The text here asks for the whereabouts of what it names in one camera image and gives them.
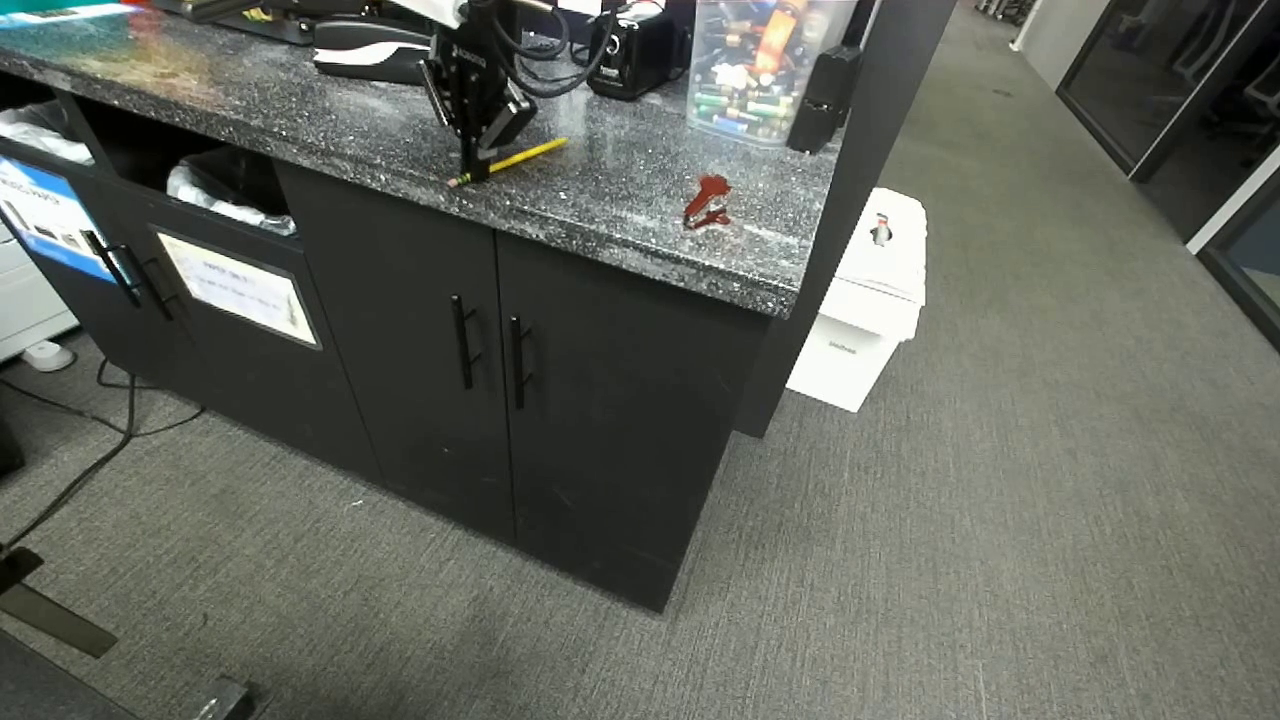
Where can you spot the white paper label sign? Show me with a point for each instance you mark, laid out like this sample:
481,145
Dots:
243,284

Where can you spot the black cabinet with granite top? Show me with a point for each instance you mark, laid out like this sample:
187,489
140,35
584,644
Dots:
601,401

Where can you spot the black flat tray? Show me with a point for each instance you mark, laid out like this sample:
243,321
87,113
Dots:
267,20

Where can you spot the metal stand foot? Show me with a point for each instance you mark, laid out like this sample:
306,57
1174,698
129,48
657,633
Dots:
222,698

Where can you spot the white trash bag liner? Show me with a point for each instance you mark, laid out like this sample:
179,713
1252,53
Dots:
43,134
227,194

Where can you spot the yellow pen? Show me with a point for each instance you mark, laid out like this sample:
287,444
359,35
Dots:
521,156

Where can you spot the clear box with colourful contents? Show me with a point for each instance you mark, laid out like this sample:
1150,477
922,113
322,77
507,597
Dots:
761,60

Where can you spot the blue and white label sign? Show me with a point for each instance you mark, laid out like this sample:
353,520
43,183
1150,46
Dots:
52,223

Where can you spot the black upright handheld device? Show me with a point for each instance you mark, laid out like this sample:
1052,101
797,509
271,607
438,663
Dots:
823,101

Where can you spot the black and white stapler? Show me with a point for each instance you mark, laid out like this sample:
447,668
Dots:
364,57

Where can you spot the red staple remover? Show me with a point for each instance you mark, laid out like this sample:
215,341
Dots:
708,203

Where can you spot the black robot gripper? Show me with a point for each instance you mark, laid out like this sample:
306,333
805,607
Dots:
469,73

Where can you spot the white appliance by cabinet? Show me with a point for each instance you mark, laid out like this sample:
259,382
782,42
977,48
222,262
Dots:
25,300

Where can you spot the white step bin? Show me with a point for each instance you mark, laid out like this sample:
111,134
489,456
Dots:
869,300

